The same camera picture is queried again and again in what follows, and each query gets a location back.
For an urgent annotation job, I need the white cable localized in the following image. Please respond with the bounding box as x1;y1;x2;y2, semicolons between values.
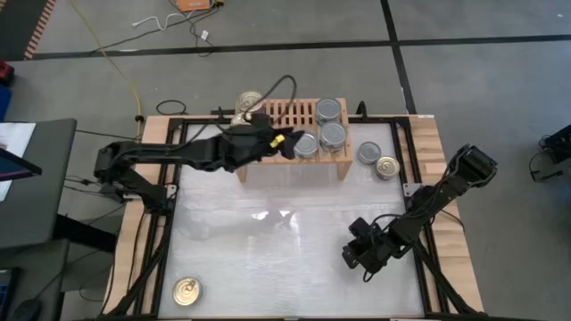
132;14;186;30

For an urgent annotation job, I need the black looped floor cable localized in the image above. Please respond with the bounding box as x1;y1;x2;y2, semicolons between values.
155;98;188;117

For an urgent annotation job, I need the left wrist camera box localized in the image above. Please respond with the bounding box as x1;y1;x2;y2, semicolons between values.
244;112;274;134

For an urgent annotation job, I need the wooden slatted shelf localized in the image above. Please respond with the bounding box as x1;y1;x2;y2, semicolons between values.
235;97;354;183

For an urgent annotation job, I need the dark tablet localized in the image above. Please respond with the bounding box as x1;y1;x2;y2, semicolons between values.
0;146;44;182

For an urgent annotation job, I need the black computer mouse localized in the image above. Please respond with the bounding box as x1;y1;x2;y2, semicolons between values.
9;299;42;321

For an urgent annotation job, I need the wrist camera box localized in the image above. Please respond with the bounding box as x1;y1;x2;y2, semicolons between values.
244;112;274;134
348;217;380;240

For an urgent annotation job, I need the blue object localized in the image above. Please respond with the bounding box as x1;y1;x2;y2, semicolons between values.
0;84;12;121

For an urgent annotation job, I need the orange box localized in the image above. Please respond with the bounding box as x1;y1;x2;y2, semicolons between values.
176;0;213;12

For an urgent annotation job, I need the black left camera cable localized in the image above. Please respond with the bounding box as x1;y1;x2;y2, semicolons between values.
249;74;299;126

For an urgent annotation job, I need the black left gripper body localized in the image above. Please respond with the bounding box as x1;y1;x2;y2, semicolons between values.
222;128;286;170

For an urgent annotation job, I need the grey desk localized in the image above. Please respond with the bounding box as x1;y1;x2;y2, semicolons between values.
0;118;78;249

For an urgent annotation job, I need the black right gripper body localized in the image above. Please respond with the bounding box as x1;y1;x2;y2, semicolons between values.
356;229;402;264

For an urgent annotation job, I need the white paper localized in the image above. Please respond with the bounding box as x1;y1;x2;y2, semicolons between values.
0;122;37;202

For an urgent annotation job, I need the black camera cable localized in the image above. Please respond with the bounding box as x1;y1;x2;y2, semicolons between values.
361;176;451;284
249;74;299;126

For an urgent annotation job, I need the yellow cable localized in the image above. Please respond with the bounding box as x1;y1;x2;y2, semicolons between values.
69;0;144;121

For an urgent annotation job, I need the black metal table frame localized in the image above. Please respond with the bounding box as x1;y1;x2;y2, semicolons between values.
133;113;476;321

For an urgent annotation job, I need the black equipment with cables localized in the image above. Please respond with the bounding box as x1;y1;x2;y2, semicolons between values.
529;124;571;183

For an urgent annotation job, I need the dark mat striped edge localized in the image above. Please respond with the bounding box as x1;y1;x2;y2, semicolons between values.
0;0;58;62

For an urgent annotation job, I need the red object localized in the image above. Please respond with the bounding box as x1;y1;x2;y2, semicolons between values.
0;60;15;86

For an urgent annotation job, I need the black right camera cable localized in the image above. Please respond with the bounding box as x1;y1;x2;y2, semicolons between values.
361;176;451;284

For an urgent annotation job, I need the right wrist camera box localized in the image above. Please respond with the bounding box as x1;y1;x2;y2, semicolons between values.
348;217;380;240

